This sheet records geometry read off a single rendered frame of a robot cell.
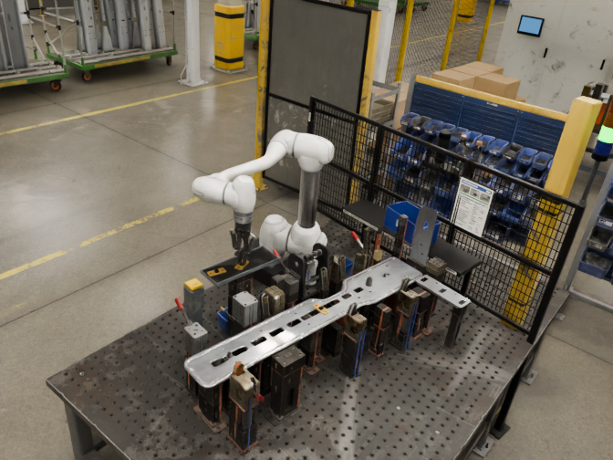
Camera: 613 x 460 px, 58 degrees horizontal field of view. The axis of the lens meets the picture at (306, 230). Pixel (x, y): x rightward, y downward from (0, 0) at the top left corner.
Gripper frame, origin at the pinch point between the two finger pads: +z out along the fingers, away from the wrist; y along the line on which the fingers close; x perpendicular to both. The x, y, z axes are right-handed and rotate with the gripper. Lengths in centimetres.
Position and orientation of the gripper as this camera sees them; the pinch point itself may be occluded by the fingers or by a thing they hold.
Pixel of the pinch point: (242, 257)
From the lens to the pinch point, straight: 263.1
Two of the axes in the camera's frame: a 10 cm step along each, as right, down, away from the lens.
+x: 3.9, -4.4, 8.1
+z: -0.8, 8.6, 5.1
